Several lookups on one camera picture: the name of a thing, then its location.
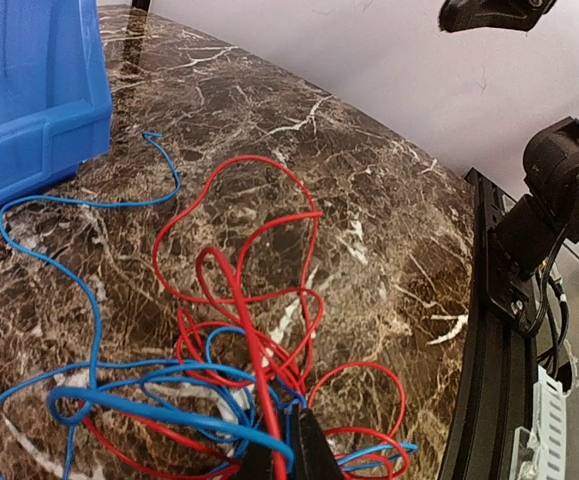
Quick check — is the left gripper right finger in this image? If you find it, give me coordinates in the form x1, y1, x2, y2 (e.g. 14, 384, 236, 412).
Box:
288, 404, 344, 480

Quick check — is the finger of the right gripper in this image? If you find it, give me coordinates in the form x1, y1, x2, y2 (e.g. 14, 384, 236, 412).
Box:
438, 0, 556, 33

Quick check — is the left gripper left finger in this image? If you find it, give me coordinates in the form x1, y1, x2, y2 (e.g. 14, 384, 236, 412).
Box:
236, 409, 287, 480

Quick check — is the blue cable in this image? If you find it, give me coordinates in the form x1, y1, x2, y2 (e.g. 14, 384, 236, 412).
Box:
0, 132, 420, 480

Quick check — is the red cable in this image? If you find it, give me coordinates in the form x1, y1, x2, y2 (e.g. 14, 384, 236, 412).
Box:
78, 154, 413, 480

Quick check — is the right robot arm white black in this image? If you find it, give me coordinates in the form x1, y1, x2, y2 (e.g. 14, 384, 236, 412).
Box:
482, 117, 579, 337

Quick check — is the right blue storage bin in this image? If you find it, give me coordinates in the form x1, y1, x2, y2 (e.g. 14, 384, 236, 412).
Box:
0, 1, 112, 207

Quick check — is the black front rail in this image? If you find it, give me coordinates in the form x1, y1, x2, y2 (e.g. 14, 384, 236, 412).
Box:
438, 169, 537, 479

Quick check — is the white slotted cable duct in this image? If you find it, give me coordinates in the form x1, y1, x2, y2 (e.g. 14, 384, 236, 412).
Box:
508, 359, 579, 480

